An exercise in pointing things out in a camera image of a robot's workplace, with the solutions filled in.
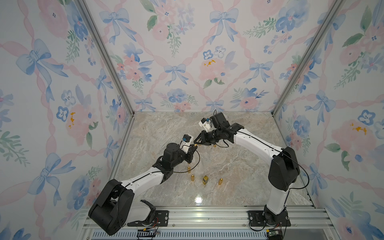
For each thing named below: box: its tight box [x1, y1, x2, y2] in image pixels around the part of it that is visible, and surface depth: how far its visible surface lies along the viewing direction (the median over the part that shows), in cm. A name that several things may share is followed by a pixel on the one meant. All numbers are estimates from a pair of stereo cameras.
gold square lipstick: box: [202, 175, 209, 185], surface depth 83 cm
